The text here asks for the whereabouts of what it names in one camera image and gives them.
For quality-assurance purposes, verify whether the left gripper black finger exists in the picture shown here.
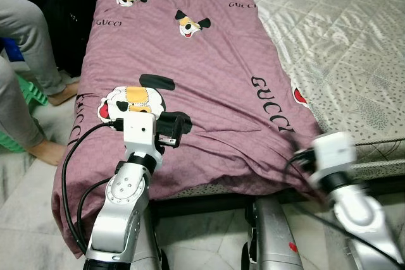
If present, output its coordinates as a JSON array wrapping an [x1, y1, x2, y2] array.
[[156, 111, 193, 137]]

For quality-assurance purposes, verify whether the pink Mickey Mouse blanket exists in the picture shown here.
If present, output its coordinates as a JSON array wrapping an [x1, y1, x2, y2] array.
[[52, 0, 325, 259]]

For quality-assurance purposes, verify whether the robot right leg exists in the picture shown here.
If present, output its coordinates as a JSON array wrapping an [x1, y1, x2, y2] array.
[[240, 195, 306, 270]]

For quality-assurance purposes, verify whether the robot leg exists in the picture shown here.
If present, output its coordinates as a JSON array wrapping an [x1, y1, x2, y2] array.
[[134, 207, 170, 270], [240, 195, 306, 270]]

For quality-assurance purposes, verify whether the robot left leg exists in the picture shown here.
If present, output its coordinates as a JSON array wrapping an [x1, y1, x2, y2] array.
[[134, 207, 170, 270]]

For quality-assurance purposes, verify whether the beige quilted mattress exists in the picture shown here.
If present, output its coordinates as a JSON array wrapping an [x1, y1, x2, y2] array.
[[234, 0, 405, 183]]

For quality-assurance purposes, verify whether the green plastic stool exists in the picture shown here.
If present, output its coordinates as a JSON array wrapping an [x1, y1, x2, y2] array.
[[0, 73, 49, 154]]

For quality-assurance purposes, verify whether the black bag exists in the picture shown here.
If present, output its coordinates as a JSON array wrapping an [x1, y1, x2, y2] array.
[[0, 0, 103, 78]]

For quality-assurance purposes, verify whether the person with bare feet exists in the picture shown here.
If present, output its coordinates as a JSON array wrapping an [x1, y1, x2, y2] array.
[[0, 0, 80, 167]]

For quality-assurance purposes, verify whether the blue plastic object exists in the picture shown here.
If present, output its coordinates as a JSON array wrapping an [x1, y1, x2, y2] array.
[[0, 37, 23, 63]]

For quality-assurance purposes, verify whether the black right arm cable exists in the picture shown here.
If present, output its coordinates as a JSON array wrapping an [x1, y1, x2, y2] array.
[[282, 151, 403, 266]]

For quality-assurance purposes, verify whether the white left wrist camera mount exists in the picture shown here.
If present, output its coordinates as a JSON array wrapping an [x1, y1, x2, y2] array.
[[122, 111, 163, 164]]

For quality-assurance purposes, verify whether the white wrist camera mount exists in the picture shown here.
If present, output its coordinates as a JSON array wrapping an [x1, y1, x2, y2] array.
[[122, 111, 163, 164], [312, 132, 356, 177]]

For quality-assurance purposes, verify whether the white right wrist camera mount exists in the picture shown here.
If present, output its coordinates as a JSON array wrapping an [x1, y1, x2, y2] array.
[[312, 132, 356, 177]]

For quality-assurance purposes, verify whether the dark bed frame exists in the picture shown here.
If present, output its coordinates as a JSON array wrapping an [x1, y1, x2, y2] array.
[[152, 174, 405, 219]]

